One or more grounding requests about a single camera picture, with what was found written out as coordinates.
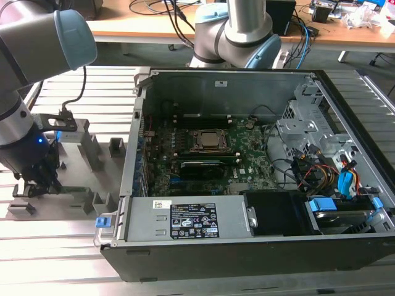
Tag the black RAM slot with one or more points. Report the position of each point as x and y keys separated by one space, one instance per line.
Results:
x=203 y=118
x=203 y=124
x=206 y=153

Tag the blue case latch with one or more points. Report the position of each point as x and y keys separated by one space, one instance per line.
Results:
x=102 y=222

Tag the silver CPU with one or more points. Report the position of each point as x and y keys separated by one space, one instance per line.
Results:
x=213 y=139

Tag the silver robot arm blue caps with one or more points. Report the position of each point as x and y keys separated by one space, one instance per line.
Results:
x=31 y=40

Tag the round coin battery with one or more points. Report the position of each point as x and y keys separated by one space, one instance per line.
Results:
x=250 y=125

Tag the black computer tower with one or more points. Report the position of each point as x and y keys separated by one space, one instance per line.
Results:
x=281 y=15

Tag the CPU socket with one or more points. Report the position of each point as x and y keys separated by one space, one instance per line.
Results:
x=192 y=148

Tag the black open PC case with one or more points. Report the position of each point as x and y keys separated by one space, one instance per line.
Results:
x=216 y=262

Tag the grey power supply with label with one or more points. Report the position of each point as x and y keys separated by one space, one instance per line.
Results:
x=145 y=216

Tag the green motherboard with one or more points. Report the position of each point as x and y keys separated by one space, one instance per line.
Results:
x=256 y=160

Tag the white sticker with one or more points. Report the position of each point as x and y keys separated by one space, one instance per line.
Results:
x=221 y=83

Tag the clear plastic bags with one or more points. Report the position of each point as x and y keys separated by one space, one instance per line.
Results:
x=361 y=17

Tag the black graphics card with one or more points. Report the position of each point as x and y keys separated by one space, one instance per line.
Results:
x=202 y=171

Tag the green RAM stick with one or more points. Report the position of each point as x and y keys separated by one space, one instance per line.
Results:
x=74 y=188
x=206 y=160

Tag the black plastic shroud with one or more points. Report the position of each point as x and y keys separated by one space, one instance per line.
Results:
x=277 y=212

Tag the white power strip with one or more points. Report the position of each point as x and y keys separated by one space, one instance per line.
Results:
x=281 y=58

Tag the metal drive cage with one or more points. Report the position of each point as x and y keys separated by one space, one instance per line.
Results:
x=296 y=126

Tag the wooden desk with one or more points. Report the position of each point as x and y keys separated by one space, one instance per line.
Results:
x=139 y=31

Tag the grey parts rack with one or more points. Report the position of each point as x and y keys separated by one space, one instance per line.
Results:
x=102 y=175

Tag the small black box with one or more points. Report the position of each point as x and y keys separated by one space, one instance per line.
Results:
x=321 y=13

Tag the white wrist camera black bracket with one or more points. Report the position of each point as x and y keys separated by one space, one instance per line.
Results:
x=66 y=137

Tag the hard disk in blue carrier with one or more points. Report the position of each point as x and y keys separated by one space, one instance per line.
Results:
x=321 y=205

